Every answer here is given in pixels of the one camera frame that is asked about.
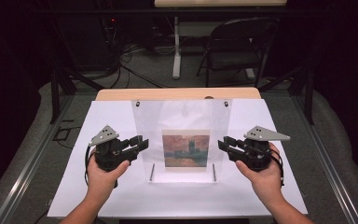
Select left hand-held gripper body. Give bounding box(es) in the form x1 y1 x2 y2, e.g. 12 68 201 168
88 124 138 173

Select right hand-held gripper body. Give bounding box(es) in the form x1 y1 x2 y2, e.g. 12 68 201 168
236 125 292 172

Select painting print card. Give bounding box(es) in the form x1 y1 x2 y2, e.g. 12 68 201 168
161 129 212 172

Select clear acrylic stand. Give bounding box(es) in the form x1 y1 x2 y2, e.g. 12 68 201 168
131 98 233 184

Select person's left hand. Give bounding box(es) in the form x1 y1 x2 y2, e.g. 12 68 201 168
87 155 131 200

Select person's right hand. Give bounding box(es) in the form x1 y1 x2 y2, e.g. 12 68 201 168
235 142 285 203

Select white paper sheet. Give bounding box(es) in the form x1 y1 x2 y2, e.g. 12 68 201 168
47 99 309 218

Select wooden table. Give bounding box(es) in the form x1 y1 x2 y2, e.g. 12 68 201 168
95 87 262 102

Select black folding chair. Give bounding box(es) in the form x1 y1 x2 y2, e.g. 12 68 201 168
196 17 281 89

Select desk with white legs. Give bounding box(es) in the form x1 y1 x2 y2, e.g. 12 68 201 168
154 0 288 80

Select dark electronic device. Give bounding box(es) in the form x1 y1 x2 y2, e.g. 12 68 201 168
99 12 129 49

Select left hand-held gripper cable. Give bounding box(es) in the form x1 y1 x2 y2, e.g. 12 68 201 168
84 145 96 188

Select hand-held gripper cable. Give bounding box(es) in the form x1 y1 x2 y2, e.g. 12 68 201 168
84 145 96 188
268 146 286 188

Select right hand-held gripper cable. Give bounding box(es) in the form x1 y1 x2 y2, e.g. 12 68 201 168
268 146 286 188

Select black floor cables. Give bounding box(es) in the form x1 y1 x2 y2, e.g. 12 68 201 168
105 43 166 90

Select aluminium rail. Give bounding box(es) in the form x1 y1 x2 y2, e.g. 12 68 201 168
0 92 76 224
290 92 358 224

